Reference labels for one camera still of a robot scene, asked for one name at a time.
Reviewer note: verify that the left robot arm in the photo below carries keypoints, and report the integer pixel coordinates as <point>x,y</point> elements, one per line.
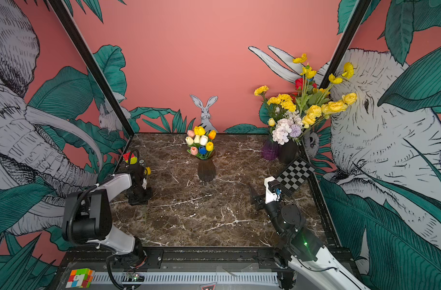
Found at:
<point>88,219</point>

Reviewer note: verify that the rubiks cube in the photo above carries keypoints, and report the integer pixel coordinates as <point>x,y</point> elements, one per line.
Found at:
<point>80,278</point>

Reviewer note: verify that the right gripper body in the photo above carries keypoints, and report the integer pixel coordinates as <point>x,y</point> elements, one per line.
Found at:
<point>261,206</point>

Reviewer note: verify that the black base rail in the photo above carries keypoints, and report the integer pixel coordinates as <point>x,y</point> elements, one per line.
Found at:
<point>159,256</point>

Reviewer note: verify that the orange yellow tulip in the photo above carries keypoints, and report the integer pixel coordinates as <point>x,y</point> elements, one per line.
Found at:
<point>212,134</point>

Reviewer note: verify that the black left frame post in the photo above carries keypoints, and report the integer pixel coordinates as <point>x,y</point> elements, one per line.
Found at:
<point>66,20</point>

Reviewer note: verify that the red yellow cube block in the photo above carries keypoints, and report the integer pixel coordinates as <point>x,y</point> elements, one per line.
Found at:
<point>130,158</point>

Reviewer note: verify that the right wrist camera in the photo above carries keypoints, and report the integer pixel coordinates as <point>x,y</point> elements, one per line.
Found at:
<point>273,190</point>

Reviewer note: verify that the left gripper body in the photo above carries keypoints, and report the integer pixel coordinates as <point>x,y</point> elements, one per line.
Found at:
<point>139,195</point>

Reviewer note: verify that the white purple hydrangea bunch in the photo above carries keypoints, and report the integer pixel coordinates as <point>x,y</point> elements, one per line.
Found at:
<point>288,129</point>

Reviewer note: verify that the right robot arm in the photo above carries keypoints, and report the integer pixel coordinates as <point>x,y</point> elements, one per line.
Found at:
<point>300,249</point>

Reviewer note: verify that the black right frame post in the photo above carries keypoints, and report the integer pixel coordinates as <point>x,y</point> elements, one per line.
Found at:
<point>355,20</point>

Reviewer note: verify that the blue tulip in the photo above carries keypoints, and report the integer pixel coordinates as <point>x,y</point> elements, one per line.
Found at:
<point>202,150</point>

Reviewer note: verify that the black vase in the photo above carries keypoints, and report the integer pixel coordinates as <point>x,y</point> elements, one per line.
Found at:
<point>287,152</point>

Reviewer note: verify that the yellow tulip in vase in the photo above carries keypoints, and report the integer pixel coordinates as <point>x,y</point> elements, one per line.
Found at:
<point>199,130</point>

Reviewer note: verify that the black frame post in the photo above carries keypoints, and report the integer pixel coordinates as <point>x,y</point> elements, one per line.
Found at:
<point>355,20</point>
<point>66,20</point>

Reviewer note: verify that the white ribbed cable duct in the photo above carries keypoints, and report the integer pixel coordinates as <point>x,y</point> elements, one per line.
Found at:
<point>198,278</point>

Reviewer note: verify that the white tulip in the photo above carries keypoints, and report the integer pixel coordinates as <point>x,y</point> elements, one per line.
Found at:
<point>204,140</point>

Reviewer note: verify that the checkerboard calibration plate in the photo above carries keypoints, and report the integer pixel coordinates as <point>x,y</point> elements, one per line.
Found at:
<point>294,175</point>

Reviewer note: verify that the brown ribbed glass vase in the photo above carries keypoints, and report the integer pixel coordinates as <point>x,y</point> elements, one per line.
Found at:
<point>206,170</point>

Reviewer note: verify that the cream tulip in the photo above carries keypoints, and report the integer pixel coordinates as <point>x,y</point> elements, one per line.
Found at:
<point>189,140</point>

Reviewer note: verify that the yellow flower bouquet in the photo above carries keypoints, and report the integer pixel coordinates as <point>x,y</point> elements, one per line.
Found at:
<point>309,101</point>

